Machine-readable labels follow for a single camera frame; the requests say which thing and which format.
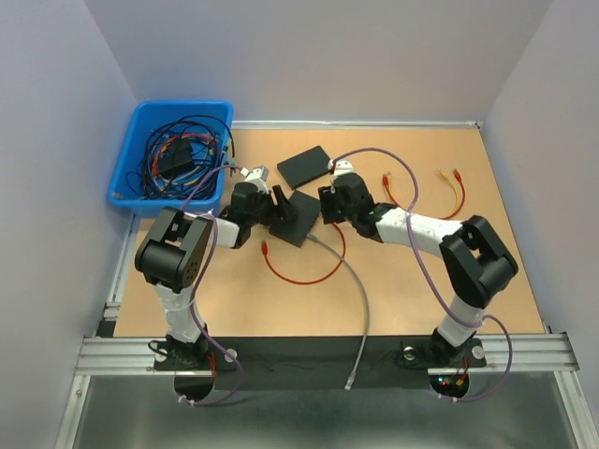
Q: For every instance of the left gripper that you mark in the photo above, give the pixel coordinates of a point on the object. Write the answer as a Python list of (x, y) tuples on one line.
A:
[(284, 208)]

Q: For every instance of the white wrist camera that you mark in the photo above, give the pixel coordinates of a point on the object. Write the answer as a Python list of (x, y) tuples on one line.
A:
[(258, 175), (339, 167)]

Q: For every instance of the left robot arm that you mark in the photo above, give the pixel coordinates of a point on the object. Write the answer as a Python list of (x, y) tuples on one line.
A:
[(175, 254)]

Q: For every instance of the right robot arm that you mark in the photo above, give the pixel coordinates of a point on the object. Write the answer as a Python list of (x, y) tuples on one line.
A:
[(478, 264)]

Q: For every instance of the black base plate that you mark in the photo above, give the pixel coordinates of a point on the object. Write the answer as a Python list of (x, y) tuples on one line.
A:
[(314, 363)]

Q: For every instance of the blue plastic bin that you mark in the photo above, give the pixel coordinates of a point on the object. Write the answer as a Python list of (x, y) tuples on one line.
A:
[(172, 155)]

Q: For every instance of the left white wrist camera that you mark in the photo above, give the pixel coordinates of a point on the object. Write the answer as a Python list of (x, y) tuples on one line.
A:
[(258, 175)]

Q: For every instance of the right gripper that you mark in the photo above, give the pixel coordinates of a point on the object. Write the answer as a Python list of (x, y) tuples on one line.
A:
[(328, 195)]

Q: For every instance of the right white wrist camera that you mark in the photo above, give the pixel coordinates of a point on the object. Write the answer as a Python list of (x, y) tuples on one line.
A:
[(339, 167)]

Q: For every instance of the black network switch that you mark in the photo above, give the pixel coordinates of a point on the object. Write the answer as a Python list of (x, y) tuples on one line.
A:
[(308, 209), (304, 167)]

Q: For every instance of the aluminium rail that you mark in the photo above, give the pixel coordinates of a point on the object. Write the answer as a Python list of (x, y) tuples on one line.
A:
[(531, 353)]

